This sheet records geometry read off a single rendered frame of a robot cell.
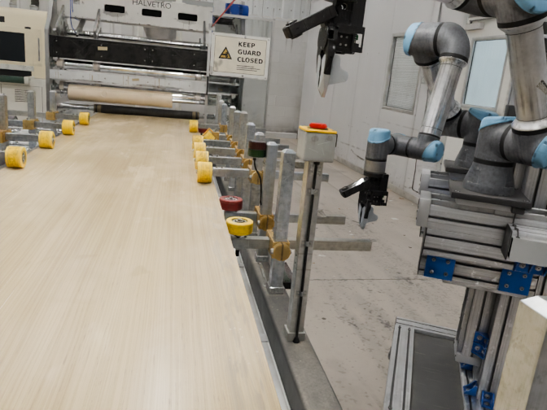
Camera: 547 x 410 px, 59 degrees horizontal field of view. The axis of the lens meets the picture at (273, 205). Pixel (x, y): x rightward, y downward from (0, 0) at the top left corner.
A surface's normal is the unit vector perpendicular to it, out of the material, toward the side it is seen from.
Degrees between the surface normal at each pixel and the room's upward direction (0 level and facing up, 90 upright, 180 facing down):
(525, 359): 90
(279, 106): 90
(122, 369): 0
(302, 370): 0
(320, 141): 90
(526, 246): 90
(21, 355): 0
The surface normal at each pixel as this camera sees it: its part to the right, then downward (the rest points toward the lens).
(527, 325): -0.98, -0.04
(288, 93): 0.22, 0.27
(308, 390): 0.09, -0.96
